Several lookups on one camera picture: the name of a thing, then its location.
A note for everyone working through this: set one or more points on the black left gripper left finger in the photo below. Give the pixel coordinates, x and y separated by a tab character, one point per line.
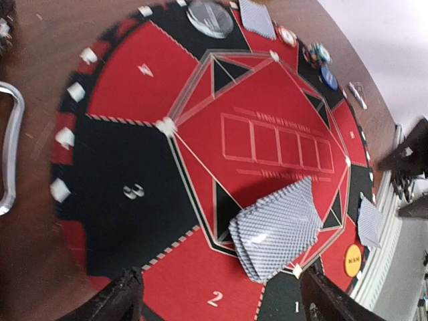
121	299

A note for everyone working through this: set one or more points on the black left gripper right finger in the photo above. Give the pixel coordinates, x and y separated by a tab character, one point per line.
323	300

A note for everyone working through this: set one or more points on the orange big blind button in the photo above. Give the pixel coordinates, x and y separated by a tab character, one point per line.
353	260

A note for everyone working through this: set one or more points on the grey playing card deck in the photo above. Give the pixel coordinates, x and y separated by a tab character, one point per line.
275	230

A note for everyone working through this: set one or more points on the dealt blue-backed playing cards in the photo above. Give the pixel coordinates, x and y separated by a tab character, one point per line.
369	223

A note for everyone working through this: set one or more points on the blue small blind button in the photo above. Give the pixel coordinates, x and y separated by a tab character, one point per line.
328	78

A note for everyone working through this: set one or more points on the red five poker chip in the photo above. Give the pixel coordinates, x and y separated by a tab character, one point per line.
286	36

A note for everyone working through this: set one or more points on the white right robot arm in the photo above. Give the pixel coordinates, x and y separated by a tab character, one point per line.
407	163

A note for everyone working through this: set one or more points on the round red black poker mat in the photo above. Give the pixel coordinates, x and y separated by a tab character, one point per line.
164	134

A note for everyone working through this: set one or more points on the black poker chip case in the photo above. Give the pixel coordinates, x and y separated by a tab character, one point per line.
11	141

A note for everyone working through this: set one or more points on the aluminium front rail frame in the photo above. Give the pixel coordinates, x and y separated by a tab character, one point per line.
371	279

